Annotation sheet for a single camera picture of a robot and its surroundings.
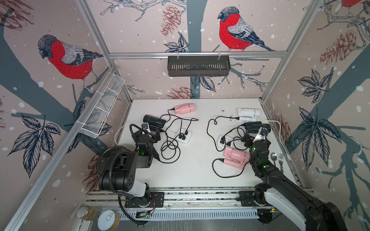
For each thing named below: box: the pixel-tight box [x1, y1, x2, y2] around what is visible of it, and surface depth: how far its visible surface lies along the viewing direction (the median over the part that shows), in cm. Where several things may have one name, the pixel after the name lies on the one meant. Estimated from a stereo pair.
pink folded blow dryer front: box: [223, 146, 251, 170], surface depth 87 cm
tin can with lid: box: [96, 209, 120, 231], surface depth 66 cm
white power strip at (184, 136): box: [175, 129, 192, 144], surface depth 97 cm
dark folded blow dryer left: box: [143, 114, 167, 129], surface depth 104 cm
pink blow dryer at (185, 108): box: [174, 102, 196, 115], surface depth 111 cm
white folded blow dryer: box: [237, 107, 261, 122], surface depth 108 cm
